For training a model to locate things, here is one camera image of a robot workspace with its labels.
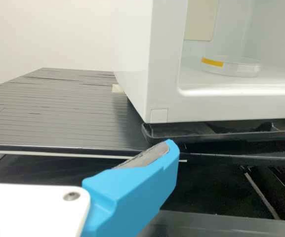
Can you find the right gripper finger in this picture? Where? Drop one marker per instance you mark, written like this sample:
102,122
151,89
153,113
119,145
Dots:
132,192

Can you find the white incubator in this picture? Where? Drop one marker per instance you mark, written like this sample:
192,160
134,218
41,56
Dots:
157,61

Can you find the black tray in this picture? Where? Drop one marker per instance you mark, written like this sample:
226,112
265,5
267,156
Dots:
162,134

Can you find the black platform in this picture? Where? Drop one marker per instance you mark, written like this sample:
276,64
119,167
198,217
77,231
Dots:
231,227
58,118

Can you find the petri dish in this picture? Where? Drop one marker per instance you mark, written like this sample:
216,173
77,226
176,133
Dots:
231,67

